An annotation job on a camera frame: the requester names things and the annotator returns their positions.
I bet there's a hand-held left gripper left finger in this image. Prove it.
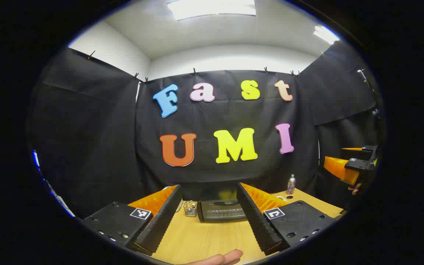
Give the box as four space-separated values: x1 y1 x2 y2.
81 184 183 257

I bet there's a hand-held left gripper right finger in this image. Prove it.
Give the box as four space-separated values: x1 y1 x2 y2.
236 182 339 256

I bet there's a black electric oven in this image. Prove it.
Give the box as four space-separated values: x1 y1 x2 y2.
197 184 249 222

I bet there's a small ceiling light panel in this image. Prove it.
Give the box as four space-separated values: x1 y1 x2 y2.
313 25 340 45

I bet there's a large ceiling light panel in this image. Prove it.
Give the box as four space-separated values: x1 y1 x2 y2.
167 0 257 21

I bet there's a metal wire basket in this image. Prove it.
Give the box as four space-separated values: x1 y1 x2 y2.
183 201 198 218

